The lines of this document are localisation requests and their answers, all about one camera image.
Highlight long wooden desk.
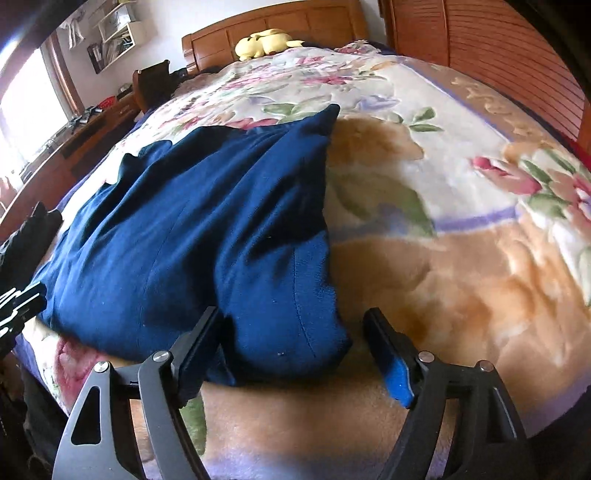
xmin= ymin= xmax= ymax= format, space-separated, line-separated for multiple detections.
xmin=0 ymin=97 xmax=139 ymax=241

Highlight wooden headboard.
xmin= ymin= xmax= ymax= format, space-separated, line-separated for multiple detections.
xmin=181 ymin=0 xmax=370 ymax=75

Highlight wooden louvered wardrobe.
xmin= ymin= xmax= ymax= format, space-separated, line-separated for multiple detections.
xmin=379 ymin=0 xmax=591 ymax=153

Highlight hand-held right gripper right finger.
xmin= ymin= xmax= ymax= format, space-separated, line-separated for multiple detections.
xmin=362 ymin=308 xmax=529 ymax=480

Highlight blue suit jacket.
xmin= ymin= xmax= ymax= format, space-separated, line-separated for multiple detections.
xmin=33 ymin=104 xmax=354 ymax=387

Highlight blue bed sheet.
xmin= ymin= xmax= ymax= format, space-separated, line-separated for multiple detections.
xmin=58 ymin=108 xmax=155 ymax=206

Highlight white wall shelf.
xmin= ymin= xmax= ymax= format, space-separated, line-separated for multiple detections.
xmin=87 ymin=4 xmax=145 ymax=75

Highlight window with wooden frame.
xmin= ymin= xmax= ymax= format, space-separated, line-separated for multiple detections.
xmin=0 ymin=32 xmax=86 ymax=185

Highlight wooden chair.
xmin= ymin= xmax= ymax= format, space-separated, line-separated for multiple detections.
xmin=132 ymin=60 xmax=174 ymax=114

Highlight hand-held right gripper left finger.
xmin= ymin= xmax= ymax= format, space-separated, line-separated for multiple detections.
xmin=52 ymin=305 xmax=222 ymax=480

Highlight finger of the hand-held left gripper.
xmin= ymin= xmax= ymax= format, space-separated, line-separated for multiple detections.
xmin=0 ymin=282 xmax=48 ymax=344

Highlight black folded clothes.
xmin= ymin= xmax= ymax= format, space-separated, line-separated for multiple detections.
xmin=0 ymin=202 xmax=63 ymax=296

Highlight yellow plush toy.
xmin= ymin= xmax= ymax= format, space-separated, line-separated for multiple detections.
xmin=235 ymin=28 xmax=305 ymax=62

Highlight floral blanket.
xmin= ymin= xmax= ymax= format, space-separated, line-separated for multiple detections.
xmin=14 ymin=41 xmax=591 ymax=480

